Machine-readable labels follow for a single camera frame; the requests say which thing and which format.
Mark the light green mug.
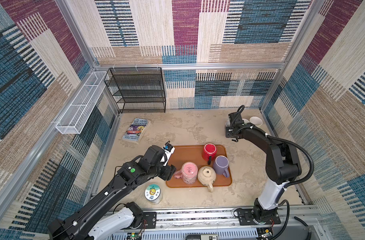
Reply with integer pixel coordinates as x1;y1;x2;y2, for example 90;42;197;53
249;116;263;127

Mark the red mug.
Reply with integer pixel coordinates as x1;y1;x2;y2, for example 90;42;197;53
201;143;217;165

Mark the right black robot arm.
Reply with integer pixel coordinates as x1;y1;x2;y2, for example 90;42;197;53
225;111;301;225

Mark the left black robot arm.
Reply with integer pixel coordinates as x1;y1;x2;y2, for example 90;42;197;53
48;142;176;240

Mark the pink ghost mug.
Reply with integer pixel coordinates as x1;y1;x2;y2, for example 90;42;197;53
174;162;198;185

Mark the purple mug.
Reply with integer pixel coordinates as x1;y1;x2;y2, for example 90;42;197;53
212;156;230;178

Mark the clear jar green lid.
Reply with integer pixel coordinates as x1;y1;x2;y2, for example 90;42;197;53
145;184;163;205

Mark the paperback book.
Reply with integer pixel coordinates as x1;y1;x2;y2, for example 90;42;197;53
122;118;151;144

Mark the beige ceramic teapot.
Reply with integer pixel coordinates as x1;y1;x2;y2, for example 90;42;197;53
197;166;216;193

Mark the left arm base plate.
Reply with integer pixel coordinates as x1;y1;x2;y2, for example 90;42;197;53
133;212;157;230

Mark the black wire shelf rack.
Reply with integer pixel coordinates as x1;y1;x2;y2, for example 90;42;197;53
105;68;167;114

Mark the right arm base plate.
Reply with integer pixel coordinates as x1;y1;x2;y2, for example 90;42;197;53
235;207;281;226

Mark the white wire mesh basket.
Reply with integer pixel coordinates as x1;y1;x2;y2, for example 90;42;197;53
56;72;107;135

